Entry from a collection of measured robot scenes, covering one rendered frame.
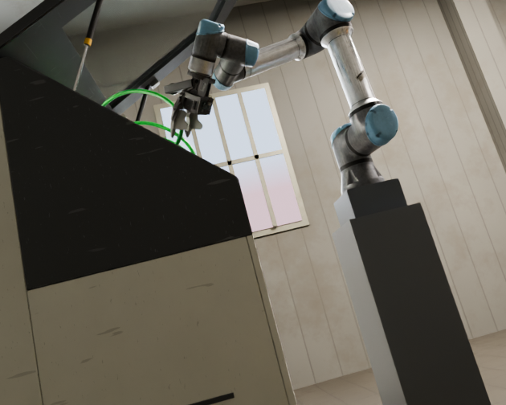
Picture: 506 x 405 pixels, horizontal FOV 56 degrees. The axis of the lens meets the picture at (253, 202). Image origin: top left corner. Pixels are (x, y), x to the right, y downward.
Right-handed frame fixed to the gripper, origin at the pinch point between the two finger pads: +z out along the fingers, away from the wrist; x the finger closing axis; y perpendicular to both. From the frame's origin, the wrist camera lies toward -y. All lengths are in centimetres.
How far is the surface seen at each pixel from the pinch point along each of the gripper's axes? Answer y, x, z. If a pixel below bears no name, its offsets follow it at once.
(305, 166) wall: -46, 253, 54
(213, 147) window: -116, 214, 61
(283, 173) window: -57, 238, 63
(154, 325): 34, -39, 36
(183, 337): 42, -36, 36
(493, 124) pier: 72, 350, -24
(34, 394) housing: 19, -58, 56
